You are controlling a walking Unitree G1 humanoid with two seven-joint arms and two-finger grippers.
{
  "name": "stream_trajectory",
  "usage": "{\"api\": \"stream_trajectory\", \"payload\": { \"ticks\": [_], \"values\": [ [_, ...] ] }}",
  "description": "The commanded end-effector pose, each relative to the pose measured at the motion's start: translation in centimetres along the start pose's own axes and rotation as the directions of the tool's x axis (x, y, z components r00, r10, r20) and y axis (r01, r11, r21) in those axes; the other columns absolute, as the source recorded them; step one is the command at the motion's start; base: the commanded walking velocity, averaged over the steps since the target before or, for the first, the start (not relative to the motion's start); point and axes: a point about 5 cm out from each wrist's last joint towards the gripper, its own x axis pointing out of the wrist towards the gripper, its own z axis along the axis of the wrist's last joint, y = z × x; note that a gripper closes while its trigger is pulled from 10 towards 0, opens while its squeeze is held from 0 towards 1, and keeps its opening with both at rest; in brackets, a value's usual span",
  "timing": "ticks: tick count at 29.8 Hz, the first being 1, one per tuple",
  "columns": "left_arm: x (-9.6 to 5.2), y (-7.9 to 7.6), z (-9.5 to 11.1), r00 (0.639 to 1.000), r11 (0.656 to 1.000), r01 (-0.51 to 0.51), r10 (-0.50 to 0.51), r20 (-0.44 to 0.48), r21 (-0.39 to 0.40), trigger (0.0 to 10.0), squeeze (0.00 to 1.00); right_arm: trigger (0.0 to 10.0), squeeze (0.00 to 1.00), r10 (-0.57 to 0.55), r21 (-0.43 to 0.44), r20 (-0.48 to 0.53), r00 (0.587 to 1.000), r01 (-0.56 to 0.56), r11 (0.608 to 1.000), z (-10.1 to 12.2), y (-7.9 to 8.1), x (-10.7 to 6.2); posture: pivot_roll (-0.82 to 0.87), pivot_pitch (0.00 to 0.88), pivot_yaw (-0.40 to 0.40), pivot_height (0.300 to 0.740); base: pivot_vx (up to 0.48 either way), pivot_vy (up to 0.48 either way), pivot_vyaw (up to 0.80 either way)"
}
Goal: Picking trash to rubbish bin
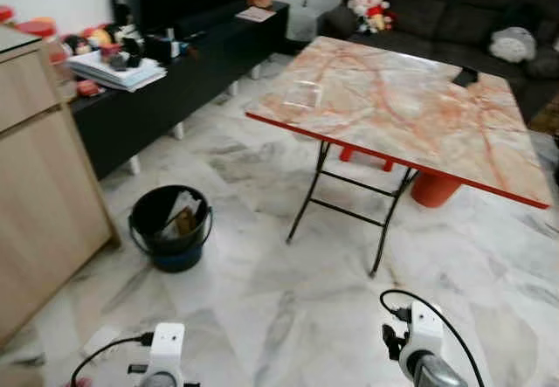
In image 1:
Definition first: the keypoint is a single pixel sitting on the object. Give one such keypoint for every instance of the white red booklet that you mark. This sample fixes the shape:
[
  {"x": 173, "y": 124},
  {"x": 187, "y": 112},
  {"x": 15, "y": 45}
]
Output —
[{"x": 255, "y": 14}]

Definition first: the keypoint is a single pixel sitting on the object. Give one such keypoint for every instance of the clear plastic wrapper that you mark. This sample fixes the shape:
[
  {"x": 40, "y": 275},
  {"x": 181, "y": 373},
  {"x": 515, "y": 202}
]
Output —
[{"x": 302, "y": 95}]

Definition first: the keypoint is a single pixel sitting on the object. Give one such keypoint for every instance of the black toy figure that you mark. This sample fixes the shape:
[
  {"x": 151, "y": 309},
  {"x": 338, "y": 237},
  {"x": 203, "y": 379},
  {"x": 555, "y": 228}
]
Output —
[{"x": 129, "y": 42}]

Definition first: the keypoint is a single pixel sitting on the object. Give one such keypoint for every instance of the marble top folding table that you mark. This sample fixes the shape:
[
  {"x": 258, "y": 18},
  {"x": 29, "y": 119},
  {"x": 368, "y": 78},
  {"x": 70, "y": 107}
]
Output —
[{"x": 393, "y": 99}]

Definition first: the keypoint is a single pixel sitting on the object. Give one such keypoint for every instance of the dark grey sofa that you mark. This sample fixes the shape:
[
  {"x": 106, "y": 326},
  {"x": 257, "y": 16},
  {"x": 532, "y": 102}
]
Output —
[{"x": 445, "y": 16}]

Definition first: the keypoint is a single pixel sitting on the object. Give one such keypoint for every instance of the black low console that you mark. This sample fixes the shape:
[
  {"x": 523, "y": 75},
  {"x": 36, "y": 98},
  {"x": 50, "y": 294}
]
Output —
[{"x": 201, "y": 72}]

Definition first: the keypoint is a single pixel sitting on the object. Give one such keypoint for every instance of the light wooden cabinet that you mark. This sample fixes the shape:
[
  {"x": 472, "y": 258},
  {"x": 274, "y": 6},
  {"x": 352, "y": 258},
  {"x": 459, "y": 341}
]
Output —
[{"x": 39, "y": 186}]

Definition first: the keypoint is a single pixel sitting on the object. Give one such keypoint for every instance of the white plastic container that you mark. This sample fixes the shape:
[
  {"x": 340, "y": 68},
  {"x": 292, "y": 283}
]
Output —
[{"x": 303, "y": 24}]

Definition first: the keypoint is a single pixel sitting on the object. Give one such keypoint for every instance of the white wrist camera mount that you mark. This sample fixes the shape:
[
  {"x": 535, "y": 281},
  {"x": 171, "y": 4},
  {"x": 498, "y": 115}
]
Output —
[
  {"x": 166, "y": 348},
  {"x": 425, "y": 330}
]

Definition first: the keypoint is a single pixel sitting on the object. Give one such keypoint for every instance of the black plastic bucket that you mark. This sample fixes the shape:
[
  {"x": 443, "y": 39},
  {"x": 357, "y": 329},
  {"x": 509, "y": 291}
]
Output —
[{"x": 171, "y": 252}]

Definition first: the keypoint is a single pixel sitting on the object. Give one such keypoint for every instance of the crumpled plastic trash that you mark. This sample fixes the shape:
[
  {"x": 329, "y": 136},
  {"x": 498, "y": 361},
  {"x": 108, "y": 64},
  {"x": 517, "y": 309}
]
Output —
[{"x": 182, "y": 214}]

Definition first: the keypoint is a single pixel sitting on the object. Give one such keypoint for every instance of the white paper stack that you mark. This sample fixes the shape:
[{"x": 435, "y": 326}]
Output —
[{"x": 122, "y": 76}]

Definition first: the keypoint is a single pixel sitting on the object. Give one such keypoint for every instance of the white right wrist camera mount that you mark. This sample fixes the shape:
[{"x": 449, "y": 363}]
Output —
[{"x": 425, "y": 330}]

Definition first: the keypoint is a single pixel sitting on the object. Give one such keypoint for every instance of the red lid jar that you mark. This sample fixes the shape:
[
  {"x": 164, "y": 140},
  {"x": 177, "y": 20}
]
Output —
[{"x": 39, "y": 29}]

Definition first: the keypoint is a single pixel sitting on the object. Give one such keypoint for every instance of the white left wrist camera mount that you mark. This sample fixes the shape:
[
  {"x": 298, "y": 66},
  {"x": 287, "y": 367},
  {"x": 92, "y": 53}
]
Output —
[{"x": 166, "y": 348}]

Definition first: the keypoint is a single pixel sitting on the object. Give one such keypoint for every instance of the black phone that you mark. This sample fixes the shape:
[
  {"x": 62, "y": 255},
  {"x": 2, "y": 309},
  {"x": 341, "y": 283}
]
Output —
[{"x": 465, "y": 77}]

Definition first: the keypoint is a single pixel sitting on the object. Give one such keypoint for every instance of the dark grey cushion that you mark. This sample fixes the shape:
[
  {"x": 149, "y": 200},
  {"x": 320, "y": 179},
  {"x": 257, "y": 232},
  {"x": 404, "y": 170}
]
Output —
[{"x": 543, "y": 62}]

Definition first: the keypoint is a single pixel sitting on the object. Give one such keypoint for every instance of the red plastic stool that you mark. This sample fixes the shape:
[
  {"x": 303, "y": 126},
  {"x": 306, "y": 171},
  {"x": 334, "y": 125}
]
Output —
[
  {"x": 349, "y": 153},
  {"x": 433, "y": 190}
]

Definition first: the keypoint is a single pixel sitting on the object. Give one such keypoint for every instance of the cartoon boy plush doll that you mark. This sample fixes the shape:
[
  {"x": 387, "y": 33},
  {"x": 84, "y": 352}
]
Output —
[{"x": 372, "y": 4}]

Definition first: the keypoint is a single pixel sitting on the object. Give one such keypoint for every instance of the small grey Totoro plush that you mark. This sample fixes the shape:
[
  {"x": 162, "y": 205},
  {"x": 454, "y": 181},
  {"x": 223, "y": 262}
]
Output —
[{"x": 512, "y": 46}]

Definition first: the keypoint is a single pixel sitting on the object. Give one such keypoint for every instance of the black box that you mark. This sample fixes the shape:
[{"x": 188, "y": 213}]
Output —
[{"x": 161, "y": 50}]

